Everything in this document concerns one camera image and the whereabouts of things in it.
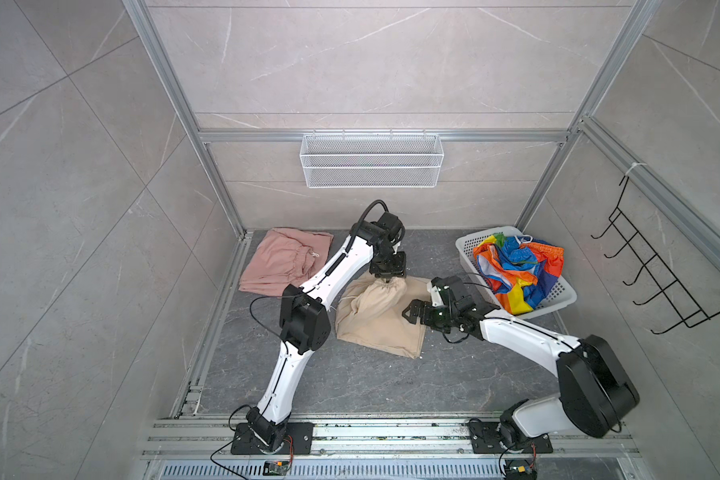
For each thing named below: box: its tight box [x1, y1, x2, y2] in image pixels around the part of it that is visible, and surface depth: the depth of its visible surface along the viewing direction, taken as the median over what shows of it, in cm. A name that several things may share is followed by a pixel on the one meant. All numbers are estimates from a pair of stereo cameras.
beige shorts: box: [336, 272, 430, 359], surface depth 90 cm
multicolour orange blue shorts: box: [473, 233, 565, 315], surface depth 98 cm
